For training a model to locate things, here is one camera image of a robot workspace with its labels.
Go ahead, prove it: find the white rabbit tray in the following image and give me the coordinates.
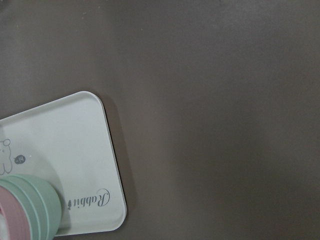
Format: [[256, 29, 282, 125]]
[[0, 91, 127, 236]]

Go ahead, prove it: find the small pink bowl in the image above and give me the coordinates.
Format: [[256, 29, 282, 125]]
[[0, 186, 31, 240]]

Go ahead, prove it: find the green bowl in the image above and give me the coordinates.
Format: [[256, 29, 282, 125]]
[[21, 174, 62, 240], [0, 176, 39, 240], [8, 174, 61, 240]]

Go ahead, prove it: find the bottom green bowl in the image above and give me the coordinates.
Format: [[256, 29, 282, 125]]
[[21, 174, 62, 240]]

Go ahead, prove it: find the top green bowl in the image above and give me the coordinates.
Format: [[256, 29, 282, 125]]
[[0, 176, 39, 240]]

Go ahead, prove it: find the middle green bowl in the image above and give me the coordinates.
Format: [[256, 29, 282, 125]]
[[8, 174, 61, 240]]

